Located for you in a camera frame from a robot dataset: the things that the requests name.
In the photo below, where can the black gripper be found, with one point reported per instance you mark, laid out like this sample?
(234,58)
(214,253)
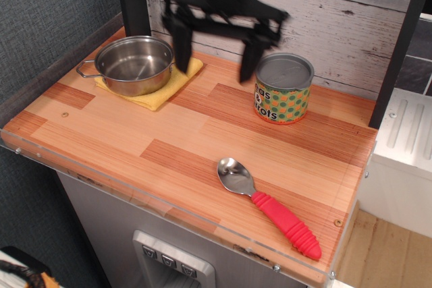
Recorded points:
(246,19)

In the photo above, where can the red handled metal spoon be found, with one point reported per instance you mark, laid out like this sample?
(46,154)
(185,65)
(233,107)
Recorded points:
(237,179)

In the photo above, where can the peas and carrots can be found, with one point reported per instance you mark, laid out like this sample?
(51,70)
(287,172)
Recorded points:
(282,88)

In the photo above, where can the stainless steel pot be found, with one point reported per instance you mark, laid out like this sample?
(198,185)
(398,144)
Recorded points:
(134,65)

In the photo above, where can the yellow folded cloth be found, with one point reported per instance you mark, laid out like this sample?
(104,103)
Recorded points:
(154,100)

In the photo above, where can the grey toy fridge cabinet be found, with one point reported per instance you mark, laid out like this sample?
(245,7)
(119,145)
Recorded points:
(110,222)

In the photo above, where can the white toy sink unit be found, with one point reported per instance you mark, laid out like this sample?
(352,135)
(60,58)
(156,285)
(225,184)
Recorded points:
(396,186)

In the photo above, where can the silver ice dispenser panel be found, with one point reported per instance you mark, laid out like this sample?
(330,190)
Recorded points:
(164,265)

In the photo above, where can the clear acrylic edge guard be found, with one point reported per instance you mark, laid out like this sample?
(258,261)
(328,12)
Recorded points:
(280,262)

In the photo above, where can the orange cloth at corner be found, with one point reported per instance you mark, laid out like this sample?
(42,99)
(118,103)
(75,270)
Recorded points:
(46,281)

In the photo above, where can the black right vertical post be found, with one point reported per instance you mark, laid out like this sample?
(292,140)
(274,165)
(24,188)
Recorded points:
(411,18)

